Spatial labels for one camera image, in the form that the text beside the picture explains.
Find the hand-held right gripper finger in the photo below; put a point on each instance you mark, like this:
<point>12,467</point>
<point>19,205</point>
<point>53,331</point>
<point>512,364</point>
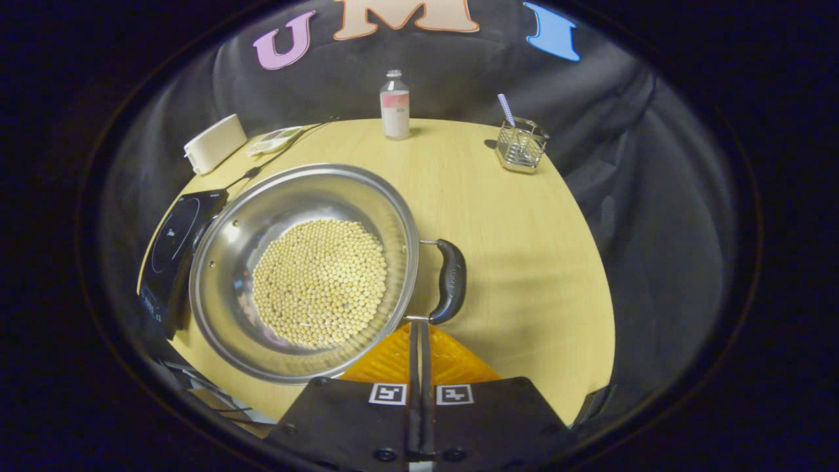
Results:
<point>425,419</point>
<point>415,419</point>

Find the stainless steel pot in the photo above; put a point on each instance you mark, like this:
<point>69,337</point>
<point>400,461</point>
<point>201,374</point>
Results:
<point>229,262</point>

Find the black induction cooktop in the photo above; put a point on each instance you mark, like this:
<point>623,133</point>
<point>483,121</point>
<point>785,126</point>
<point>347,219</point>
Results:
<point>170,255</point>

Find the pile of yellow soybeans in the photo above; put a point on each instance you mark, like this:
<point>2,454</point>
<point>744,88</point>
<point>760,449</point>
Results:
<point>321,282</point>

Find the clear bottle with pink label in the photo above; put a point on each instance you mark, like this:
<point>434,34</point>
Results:
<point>395,115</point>

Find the white divided bean dish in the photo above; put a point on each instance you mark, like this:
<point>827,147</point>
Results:
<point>272,139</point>

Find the white toaster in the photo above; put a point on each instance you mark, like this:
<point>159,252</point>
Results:
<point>213,144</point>

